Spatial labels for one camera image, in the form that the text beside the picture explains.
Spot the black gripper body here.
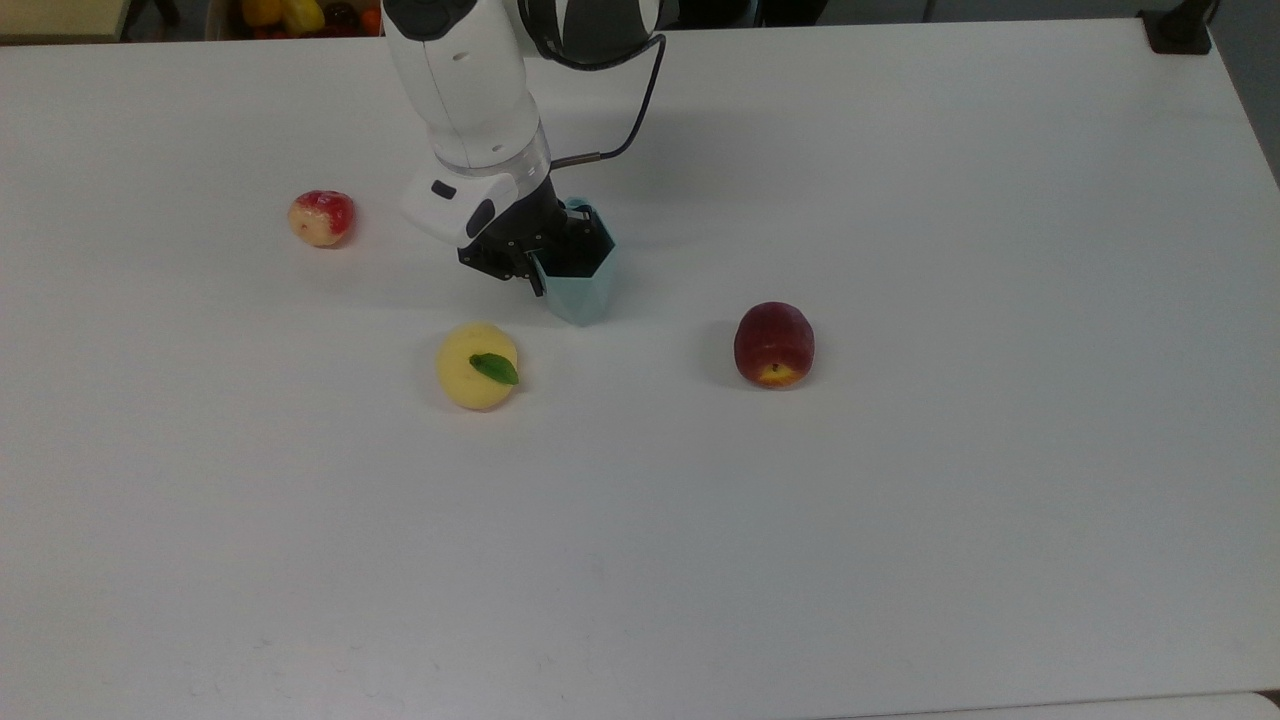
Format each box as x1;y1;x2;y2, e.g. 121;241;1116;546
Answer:
456;178;593;283

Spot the light blue mug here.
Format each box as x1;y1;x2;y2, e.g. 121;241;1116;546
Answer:
535;197;618;328

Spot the yellow toy fruit green leaf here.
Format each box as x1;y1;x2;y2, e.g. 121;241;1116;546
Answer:
435;321;521;412

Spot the small red yellow apple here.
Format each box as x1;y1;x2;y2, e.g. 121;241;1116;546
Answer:
288;189;356;249

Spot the dark red apple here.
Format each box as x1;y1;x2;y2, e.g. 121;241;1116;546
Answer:
733;301;816;390

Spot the dark object behind table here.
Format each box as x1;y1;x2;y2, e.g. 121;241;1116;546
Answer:
662;0;831;29

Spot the yellow toy pepper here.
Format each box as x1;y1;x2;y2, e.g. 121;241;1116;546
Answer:
240;0;327;37

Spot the white box of toy fruit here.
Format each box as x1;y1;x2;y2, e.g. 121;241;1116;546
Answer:
204;0;387;42

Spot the beige wooden board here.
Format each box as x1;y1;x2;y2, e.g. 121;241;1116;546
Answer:
0;0;133;43

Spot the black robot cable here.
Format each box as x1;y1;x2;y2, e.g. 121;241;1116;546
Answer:
550;33;668;169

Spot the black clamp mount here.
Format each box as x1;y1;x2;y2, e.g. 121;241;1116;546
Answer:
1138;0;1223;56

